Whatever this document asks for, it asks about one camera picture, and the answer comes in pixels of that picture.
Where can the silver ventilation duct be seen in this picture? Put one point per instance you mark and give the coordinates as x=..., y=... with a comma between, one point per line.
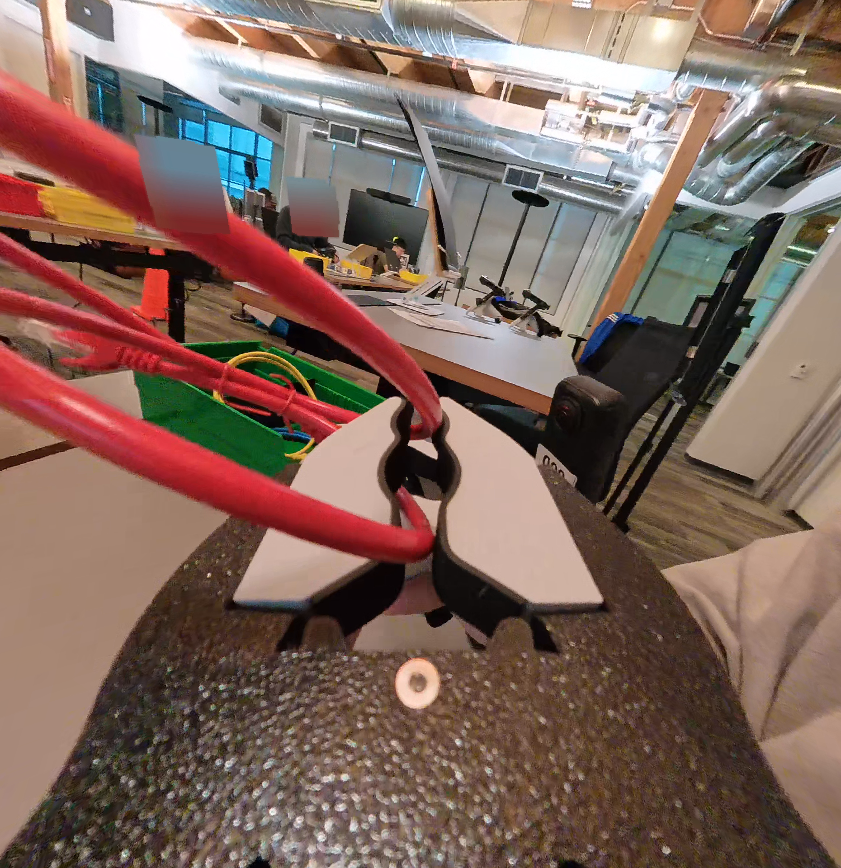
x=325, y=74

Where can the wood-edged table with black legs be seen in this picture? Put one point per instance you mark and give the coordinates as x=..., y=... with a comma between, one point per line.
x=68, y=229

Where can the stack of red bins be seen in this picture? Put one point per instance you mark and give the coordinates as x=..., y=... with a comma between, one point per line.
x=10, y=193

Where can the black floor lamp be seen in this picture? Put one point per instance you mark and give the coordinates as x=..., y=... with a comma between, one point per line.
x=531, y=199

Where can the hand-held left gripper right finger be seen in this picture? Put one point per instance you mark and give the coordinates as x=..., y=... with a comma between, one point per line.
x=515, y=536

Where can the blue striped jacket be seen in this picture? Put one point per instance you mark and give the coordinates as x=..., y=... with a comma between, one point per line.
x=610, y=336

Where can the wooden board on white arm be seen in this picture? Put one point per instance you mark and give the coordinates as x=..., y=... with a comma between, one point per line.
x=442, y=224

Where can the green plastic bin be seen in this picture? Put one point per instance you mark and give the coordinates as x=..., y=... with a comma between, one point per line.
x=190, y=420

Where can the black mesh office chair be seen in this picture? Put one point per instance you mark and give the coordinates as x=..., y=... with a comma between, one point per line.
x=664, y=359

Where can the grey wood-edged table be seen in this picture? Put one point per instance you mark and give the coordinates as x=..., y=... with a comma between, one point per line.
x=475, y=352

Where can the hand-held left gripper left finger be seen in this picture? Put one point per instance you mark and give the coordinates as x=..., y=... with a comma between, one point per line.
x=339, y=468

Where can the spare gripper on white stand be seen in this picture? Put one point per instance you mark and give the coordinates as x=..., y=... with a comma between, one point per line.
x=492, y=288
x=536, y=302

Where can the orange traffic cone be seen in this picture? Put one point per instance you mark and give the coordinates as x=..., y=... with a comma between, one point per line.
x=152, y=298

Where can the small yellow bin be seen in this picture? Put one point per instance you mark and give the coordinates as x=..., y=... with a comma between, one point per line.
x=306, y=256

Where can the white papers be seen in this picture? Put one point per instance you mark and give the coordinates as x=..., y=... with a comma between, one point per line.
x=447, y=324

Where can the black computer monitor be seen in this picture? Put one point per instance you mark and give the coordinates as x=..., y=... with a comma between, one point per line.
x=380, y=220

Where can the stack of yellow bins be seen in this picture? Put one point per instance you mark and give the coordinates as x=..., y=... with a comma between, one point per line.
x=88, y=210

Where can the wooden post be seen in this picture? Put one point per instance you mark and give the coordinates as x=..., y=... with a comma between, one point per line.
x=664, y=196

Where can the person's pale sweatshirt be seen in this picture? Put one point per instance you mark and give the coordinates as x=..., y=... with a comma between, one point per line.
x=820, y=800

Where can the black tripod stand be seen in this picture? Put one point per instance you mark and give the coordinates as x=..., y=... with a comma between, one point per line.
x=753, y=285

